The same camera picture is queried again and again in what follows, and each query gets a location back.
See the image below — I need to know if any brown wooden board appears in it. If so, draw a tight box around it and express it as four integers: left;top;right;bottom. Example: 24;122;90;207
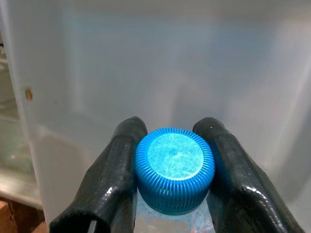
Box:
0;196;48;233

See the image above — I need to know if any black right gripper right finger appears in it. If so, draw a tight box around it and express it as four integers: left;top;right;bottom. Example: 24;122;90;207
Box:
192;117;306;233

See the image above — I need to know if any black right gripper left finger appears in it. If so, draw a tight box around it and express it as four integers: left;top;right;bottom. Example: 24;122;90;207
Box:
49;116;149;233

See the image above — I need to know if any clear water bottle blue cap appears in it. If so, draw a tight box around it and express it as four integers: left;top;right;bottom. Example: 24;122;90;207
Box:
134;126;216;233

